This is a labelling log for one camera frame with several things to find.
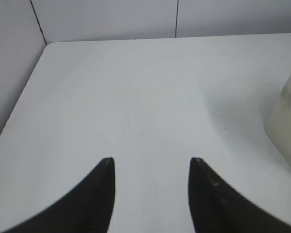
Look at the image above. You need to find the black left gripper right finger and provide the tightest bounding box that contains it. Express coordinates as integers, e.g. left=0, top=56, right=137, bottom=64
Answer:
left=188, top=158, right=291, bottom=233

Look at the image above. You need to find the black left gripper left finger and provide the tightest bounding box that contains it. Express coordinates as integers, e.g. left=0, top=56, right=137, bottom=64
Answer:
left=7, top=157, right=115, bottom=233

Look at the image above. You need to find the cream bag with mesh lid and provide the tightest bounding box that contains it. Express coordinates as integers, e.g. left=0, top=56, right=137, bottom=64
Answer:
left=264, top=75, right=291, bottom=166

